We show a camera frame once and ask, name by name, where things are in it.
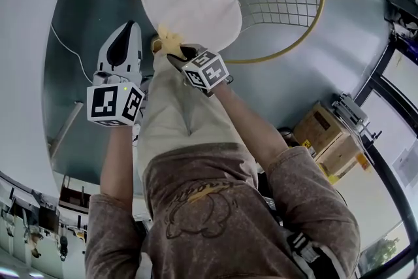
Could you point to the black round bin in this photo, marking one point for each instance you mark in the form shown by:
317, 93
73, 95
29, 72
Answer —
285, 135

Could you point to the person's left forearm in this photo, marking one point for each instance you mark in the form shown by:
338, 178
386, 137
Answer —
117, 160

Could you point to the white curved table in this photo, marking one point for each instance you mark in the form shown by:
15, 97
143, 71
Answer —
23, 59

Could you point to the dark label cardboard box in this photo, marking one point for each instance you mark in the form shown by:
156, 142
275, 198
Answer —
321, 122

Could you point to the grey metal machine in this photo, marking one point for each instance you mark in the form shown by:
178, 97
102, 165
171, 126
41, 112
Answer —
352, 111

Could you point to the person's beige trousers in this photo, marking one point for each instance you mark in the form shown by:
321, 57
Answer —
176, 108

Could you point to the yellow cleaning cloth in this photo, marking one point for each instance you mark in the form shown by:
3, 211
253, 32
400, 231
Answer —
170, 39

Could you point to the black framed glass door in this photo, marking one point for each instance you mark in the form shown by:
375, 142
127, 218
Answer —
385, 114

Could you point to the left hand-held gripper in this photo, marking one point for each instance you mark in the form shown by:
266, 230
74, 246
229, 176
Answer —
104, 103

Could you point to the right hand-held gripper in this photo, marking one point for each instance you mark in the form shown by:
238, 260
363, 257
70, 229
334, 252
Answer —
209, 72

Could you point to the person's brown printed shirt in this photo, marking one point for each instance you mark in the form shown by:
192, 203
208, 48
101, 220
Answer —
228, 222

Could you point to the person's right forearm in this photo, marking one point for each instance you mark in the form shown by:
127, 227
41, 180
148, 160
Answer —
248, 127

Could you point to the person's yellow left shoe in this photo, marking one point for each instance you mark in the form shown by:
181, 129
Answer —
156, 45

